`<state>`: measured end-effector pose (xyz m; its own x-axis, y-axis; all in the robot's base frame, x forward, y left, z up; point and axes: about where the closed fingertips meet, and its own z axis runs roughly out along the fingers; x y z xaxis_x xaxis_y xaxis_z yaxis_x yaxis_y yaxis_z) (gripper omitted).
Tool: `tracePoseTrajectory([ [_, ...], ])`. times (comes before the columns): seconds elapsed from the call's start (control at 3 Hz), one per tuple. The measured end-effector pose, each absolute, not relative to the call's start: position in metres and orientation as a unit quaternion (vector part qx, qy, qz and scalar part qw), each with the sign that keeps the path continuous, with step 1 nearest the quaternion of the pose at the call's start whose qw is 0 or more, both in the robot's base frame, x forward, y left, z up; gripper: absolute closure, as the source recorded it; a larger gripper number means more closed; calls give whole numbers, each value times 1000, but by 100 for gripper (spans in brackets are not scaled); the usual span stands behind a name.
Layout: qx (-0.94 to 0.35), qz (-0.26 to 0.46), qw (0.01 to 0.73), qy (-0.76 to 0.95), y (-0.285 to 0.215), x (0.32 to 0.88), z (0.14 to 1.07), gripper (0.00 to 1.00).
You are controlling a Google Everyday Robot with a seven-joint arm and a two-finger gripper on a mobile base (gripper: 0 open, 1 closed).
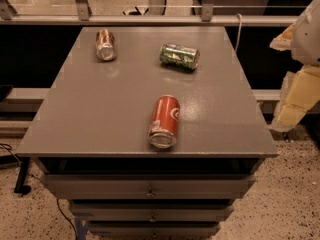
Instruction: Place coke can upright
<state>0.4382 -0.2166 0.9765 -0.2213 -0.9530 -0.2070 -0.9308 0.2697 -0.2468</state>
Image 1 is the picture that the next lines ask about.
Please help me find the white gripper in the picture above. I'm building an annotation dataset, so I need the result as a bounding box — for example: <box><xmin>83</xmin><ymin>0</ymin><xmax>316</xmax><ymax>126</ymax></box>
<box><xmin>269</xmin><ymin>0</ymin><xmax>320</xmax><ymax>132</ymax></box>

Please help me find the red coke can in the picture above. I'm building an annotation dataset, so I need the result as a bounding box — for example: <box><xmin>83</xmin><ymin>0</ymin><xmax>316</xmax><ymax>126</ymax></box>
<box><xmin>149</xmin><ymin>95</ymin><xmax>180</xmax><ymax>149</ymax></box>

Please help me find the green soda can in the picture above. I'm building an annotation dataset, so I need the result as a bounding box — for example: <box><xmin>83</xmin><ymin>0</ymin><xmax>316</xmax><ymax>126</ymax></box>
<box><xmin>159</xmin><ymin>43</ymin><xmax>200</xmax><ymax>70</ymax></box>

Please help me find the copper brown soda can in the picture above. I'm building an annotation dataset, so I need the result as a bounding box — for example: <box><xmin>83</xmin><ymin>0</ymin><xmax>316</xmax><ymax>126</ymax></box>
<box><xmin>96</xmin><ymin>29</ymin><xmax>116</xmax><ymax>61</ymax></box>

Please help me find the grey drawer cabinet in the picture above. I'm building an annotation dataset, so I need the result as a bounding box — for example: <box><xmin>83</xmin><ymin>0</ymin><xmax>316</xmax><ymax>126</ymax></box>
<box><xmin>16</xmin><ymin>25</ymin><xmax>279</xmax><ymax>240</ymax></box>

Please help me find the middle grey drawer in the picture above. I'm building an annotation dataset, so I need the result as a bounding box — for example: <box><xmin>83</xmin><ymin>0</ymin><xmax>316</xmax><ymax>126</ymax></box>
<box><xmin>70</xmin><ymin>201</ymin><xmax>233</xmax><ymax>222</ymax></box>

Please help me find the grey drawer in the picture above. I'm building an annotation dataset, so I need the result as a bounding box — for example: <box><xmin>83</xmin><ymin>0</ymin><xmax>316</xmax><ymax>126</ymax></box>
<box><xmin>88</xmin><ymin>222</ymin><xmax>220</xmax><ymax>237</ymax></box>
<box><xmin>41</xmin><ymin>174</ymin><xmax>256</xmax><ymax>200</ymax></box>
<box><xmin>70</xmin><ymin>201</ymin><xmax>233</xmax><ymax>222</ymax></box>

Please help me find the bottom grey drawer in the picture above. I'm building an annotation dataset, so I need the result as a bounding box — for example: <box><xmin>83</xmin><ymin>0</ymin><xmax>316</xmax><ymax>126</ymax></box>
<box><xmin>88</xmin><ymin>222</ymin><xmax>220</xmax><ymax>237</ymax></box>

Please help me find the top grey drawer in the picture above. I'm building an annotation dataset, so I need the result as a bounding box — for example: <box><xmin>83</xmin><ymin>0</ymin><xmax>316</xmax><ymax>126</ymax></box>
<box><xmin>41</xmin><ymin>174</ymin><xmax>256</xmax><ymax>200</ymax></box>

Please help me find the grey metal railing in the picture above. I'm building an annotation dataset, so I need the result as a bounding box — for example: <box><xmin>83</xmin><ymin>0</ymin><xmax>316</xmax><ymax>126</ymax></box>
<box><xmin>0</xmin><ymin>0</ymin><xmax>297</xmax><ymax>27</ymax></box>

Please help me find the black stand leg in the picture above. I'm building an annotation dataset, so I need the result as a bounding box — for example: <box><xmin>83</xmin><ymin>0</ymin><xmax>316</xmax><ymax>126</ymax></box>
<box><xmin>14</xmin><ymin>157</ymin><xmax>31</xmax><ymax>195</ymax></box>

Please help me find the white hanging cable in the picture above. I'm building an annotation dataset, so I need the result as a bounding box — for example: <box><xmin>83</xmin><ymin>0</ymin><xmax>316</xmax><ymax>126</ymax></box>
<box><xmin>233</xmin><ymin>13</ymin><xmax>244</xmax><ymax>54</ymax></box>

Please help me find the black floor cable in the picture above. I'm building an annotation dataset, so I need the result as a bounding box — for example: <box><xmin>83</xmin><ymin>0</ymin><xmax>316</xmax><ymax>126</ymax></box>
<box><xmin>55</xmin><ymin>198</ymin><xmax>79</xmax><ymax>240</ymax></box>

